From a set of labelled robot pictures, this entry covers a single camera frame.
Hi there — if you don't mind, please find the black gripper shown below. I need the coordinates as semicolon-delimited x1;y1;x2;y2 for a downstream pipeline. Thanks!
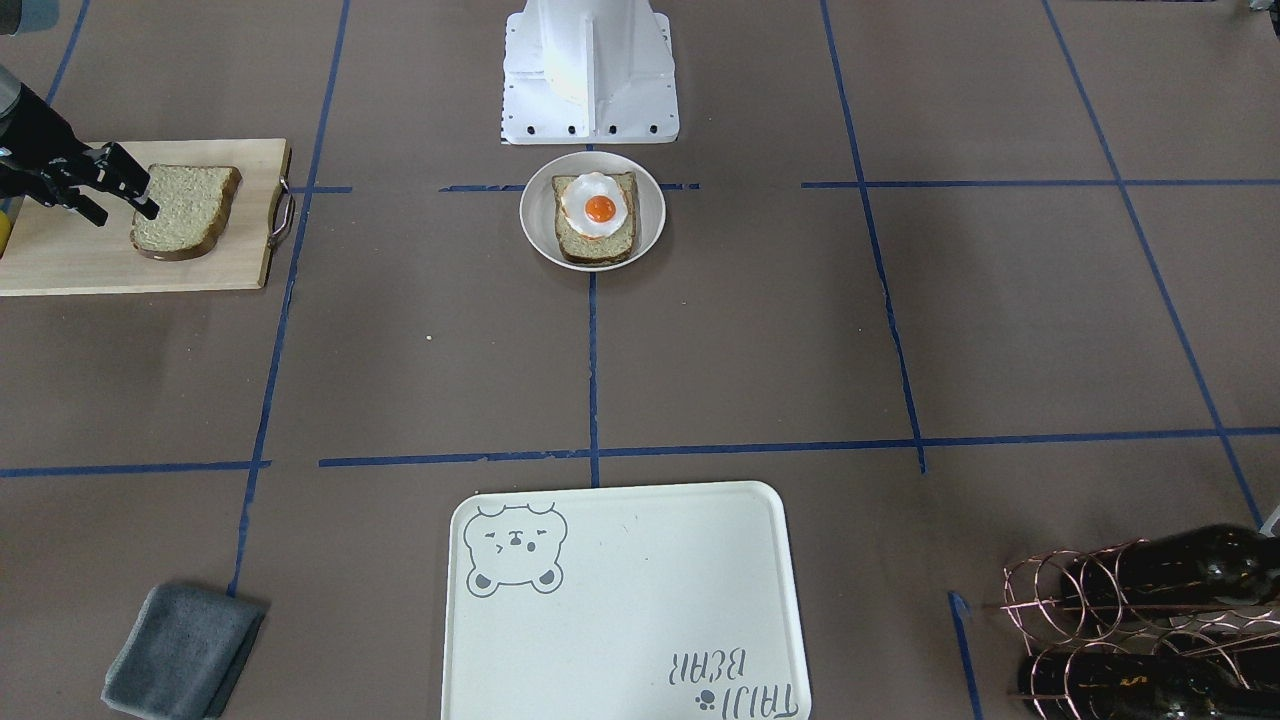
1;68;160;227

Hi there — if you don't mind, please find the brown bread slice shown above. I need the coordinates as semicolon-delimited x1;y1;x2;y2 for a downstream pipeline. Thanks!
129;164;242;263

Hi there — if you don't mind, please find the cream bear serving tray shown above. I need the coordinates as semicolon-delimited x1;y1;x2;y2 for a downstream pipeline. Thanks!
440;480;813;719

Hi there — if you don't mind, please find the wooden cutting board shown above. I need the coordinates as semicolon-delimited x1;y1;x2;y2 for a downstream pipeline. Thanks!
1;138;291;297

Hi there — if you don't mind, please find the yellow lemon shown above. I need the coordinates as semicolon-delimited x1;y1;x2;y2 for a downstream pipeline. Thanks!
0;211;12;255

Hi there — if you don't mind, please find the folded grey cloth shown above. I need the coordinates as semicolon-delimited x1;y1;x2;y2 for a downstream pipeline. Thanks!
101;583;266;719

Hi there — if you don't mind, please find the bread slice on plate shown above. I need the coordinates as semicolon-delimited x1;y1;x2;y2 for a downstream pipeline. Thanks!
553;172;637;265

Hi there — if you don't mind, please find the white round plate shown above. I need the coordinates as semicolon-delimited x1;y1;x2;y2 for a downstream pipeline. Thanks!
518;151;667;273

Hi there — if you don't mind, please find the fried egg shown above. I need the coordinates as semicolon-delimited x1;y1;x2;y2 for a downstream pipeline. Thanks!
552;172;634;240

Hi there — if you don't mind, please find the dark green wine bottle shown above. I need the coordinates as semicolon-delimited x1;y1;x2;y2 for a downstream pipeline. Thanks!
1059;524;1279;618

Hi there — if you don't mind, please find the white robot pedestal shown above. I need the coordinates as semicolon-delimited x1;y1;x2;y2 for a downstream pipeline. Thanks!
500;1;681;145

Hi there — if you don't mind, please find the copper wire bottle rack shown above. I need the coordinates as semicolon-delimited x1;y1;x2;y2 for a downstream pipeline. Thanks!
1001;539;1277;719

